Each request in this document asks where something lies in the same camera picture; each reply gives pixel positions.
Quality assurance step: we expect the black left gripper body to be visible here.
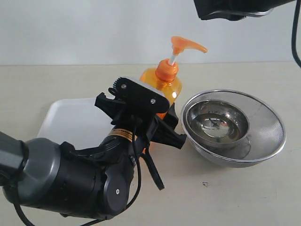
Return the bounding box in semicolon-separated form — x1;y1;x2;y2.
95;93;156;143

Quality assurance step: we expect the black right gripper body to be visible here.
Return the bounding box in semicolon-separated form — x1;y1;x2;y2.
194;0;289;21

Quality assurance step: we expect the orange pump soap bottle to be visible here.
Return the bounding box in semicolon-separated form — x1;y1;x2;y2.
139;36;207;105

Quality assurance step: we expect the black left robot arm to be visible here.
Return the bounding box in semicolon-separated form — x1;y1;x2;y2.
0;93;186;225

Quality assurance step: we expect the small stainless steel bowl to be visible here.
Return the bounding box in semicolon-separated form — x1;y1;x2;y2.
183;99;250;149

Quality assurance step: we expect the steel mesh colander bowl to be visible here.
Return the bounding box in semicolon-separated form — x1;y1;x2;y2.
180;89;286;168

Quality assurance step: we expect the white rectangular plastic tray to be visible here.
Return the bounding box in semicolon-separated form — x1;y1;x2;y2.
37;98;113;145

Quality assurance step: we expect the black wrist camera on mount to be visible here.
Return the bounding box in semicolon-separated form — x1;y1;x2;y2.
108;76;170;117

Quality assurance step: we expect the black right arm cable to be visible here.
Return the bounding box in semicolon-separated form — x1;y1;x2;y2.
291;0;301;68

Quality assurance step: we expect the black camera cable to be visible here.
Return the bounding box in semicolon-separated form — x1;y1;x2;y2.
13;113;165;226

